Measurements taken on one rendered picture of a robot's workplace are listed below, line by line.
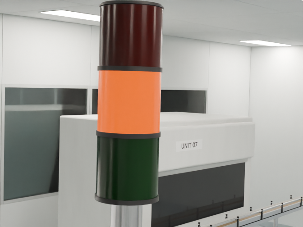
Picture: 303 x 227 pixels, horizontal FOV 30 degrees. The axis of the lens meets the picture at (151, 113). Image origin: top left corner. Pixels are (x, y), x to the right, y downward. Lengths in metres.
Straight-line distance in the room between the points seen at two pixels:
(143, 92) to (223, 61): 8.44
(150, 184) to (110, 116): 0.06
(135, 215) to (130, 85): 0.10
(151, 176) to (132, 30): 0.11
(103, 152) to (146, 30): 0.10
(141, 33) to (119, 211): 0.14
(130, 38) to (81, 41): 6.14
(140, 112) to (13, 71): 5.54
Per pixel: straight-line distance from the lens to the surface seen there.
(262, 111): 9.43
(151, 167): 0.43
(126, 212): 0.44
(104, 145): 0.43
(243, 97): 9.38
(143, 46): 0.42
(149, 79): 0.42
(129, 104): 0.42
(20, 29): 6.02
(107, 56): 0.42
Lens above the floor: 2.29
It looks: 3 degrees down
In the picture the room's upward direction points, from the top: 2 degrees clockwise
